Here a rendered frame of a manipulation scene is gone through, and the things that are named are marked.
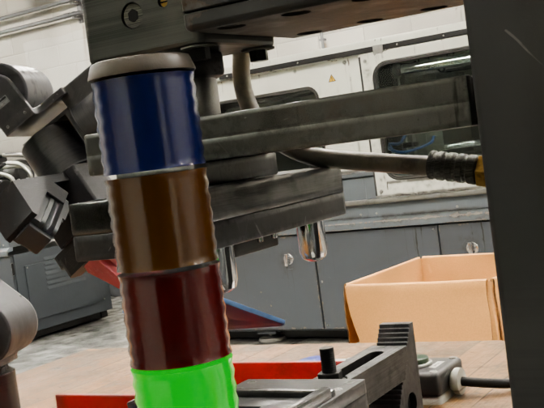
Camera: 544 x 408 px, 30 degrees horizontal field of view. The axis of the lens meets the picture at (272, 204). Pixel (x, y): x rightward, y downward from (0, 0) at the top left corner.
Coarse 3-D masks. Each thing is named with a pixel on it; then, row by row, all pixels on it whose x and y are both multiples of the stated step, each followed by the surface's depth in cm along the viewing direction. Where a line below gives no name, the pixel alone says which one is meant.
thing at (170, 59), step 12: (108, 60) 35; (120, 60) 35; (132, 60) 35; (144, 60) 35; (156, 60) 35; (168, 60) 35; (180, 60) 36; (96, 72) 36; (108, 72) 35; (120, 72) 35; (132, 72) 35; (144, 72) 36
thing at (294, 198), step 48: (336, 96) 56; (384, 96) 55; (432, 96) 54; (96, 144) 65; (240, 144) 60; (288, 144) 58; (240, 192) 61; (288, 192) 66; (336, 192) 72; (96, 240) 62; (240, 240) 60
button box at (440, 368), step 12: (432, 360) 101; (444, 360) 100; (456, 360) 100; (420, 372) 96; (432, 372) 95; (444, 372) 96; (456, 372) 97; (420, 384) 96; (432, 384) 95; (444, 384) 96; (456, 384) 96; (468, 384) 97; (480, 384) 96; (492, 384) 96; (504, 384) 96; (432, 396) 96; (444, 396) 96
